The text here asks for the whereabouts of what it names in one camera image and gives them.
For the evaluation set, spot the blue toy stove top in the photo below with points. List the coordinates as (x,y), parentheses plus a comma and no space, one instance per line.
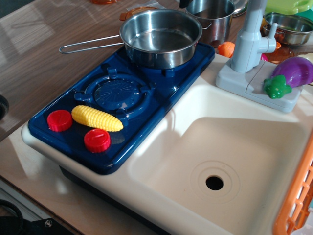
(139,97)

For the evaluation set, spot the red stove knob right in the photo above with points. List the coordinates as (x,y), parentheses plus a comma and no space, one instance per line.
(97,140)

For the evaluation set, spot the red stove knob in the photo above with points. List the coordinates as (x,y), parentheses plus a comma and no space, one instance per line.
(97,140)
(59,120)

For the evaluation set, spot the cream toy sink unit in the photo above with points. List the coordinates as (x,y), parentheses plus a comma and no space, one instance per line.
(217,164)

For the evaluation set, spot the red stove knob left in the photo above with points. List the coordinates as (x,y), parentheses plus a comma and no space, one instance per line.
(59,120)

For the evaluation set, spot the yellow toy corn cob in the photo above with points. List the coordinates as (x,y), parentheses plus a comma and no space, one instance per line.
(94,118)

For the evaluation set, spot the grey toy faucet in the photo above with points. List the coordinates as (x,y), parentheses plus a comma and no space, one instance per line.
(245,72)

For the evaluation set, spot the orange toy carrot piece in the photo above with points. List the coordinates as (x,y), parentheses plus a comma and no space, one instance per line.
(226,49)

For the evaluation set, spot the tall steel pot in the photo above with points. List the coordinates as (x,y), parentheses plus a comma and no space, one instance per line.
(215,17)

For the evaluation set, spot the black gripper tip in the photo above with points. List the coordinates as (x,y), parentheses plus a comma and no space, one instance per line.
(184,3)

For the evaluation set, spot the pink toy piece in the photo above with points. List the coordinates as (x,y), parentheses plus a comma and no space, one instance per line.
(264,57)

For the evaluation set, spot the orange transparent object top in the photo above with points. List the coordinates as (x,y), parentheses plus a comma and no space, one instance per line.
(103,2)

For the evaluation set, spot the amber transparent lid right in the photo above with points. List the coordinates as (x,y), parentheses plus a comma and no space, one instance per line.
(280,54)

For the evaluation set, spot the purple toy eggplant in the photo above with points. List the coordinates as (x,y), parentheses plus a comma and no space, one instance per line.
(291,73)

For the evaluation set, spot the black object left edge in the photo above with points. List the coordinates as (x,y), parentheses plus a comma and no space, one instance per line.
(4,107)

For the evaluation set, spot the steel bowl pot right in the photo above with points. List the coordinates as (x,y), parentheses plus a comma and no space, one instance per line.
(291,29)

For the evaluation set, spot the orange dish rack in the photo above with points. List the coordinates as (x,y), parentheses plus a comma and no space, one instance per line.
(297,206)

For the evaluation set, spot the green plastic plate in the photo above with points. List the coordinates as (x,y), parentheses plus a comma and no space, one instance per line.
(288,7)

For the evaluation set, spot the steel pan with wire handle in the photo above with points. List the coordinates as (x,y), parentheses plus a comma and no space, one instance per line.
(160,38)

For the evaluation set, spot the black metal bracket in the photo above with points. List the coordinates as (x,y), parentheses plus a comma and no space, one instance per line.
(44,227)

